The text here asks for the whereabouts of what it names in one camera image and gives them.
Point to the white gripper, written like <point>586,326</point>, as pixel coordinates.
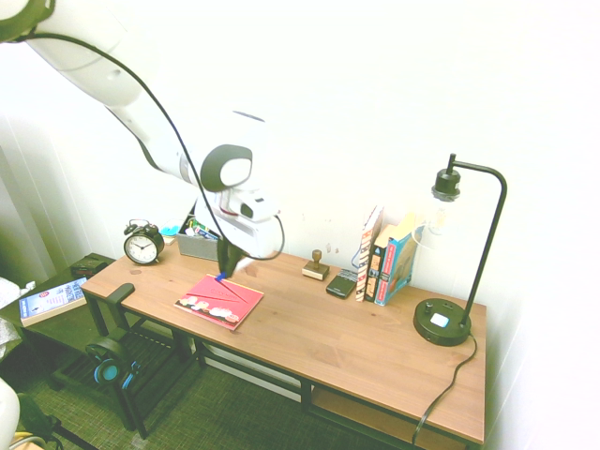
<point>253,239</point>

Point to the white marker blue cap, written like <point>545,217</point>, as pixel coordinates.
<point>219,278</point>

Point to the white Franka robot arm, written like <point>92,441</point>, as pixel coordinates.
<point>117,79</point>

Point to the white robot base link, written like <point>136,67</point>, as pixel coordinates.
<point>7,405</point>

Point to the grey fabric desk organizer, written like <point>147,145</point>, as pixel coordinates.
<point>199,248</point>

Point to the green white small boxes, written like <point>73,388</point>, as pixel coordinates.
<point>199,230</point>

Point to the pink red book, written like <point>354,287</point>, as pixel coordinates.
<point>220,300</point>

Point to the blue sticky note pad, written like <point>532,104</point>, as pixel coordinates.
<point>169,232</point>

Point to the wooden rubber stamp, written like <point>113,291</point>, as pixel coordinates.
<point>316,269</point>

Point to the black twin-bell alarm clock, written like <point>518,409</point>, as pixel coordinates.
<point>140,248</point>

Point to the black headphone hanger clamp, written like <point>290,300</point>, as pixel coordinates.
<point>121,293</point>

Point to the black keypad phone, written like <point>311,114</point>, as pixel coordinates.
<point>341,283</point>

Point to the black slatted low shelf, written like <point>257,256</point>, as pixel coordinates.
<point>145,361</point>

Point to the striped spine book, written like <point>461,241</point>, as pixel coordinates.
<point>365,262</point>

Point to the black red small box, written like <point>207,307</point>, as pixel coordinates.
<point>88,267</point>

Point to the orange black spine book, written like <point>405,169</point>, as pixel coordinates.
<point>373,276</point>

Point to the wooden desk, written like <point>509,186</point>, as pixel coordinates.
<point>304,396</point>

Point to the black blue headphones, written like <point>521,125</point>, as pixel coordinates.
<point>107,372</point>

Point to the blue cover book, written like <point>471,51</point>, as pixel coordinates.
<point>398,267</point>

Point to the dark side table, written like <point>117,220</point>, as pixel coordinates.
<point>61,328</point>

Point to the blue white paperback book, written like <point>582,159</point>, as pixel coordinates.
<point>51,302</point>

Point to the clear glass light bulb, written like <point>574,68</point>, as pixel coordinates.
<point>433,225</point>

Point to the wooden lower table shelf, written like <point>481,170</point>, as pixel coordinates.
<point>365,415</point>

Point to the white crumpled cloth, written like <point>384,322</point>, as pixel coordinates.
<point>11,293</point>

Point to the black desk lamp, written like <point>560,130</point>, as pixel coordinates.
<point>440,325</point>

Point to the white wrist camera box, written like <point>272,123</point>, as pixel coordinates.
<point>260,208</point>

